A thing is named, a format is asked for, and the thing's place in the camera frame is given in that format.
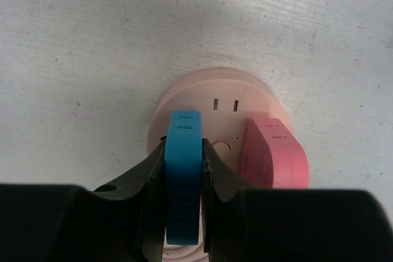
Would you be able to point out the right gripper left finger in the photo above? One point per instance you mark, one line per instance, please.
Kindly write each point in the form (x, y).
(122, 220)

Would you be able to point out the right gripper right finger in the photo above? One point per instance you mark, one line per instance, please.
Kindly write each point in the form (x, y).
(245, 223)

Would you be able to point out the pink plug adapter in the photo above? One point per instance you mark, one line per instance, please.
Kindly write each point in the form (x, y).
(272, 157)

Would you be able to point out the blue plug adapter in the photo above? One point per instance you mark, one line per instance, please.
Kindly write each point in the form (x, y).
(183, 166)

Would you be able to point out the pink round power socket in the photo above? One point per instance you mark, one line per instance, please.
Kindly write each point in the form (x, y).
(226, 98)

